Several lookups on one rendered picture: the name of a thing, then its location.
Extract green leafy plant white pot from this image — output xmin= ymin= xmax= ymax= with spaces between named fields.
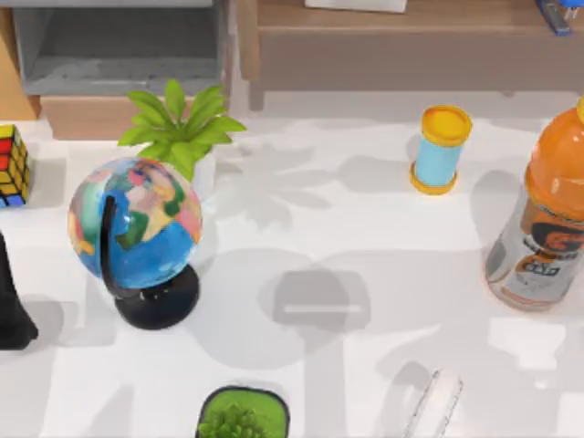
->
xmin=117 ymin=78 xmax=248 ymax=193

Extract blue globe on black stand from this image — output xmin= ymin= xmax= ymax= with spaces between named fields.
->
xmin=67 ymin=156 xmax=203 ymax=330

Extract light blue can yellow lids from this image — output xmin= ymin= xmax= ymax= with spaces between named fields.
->
xmin=409 ymin=105 xmax=474 ymax=196

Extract green plant in black pot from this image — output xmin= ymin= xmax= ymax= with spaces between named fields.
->
xmin=195 ymin=385 xmax=291 ymax=438

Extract wooden shelf unit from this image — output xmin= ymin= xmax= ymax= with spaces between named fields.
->
xmin=232 ymin=0 xmax=584 ymax=111

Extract white box on shelf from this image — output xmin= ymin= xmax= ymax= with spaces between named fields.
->
xmin=304 ymin=0 xmax=408 ymax=14

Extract pale wooden drawer front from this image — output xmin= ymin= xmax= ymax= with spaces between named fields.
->
xmin=39 ymin=93 xmax=193 ymax=141

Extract grey cabinet with dark inside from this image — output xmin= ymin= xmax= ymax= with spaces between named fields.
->
xmin=12 ymin=0 xmax=229 ymax=96

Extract orange drink bottle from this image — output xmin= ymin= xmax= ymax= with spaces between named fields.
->
xmin=485 ymin=96 xmax=584 ymax=313

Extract colourful puzzle cube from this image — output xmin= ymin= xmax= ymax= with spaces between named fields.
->
xmin=0 ymin=123 xmax=31 ymax=210

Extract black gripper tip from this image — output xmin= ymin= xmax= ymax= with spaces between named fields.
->
xmin=0 ymin=231 xmax=39 ymax=351

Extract blue stapler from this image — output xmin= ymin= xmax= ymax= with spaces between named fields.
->
xmin=536 ymin=0 xmax=577 ymax=37

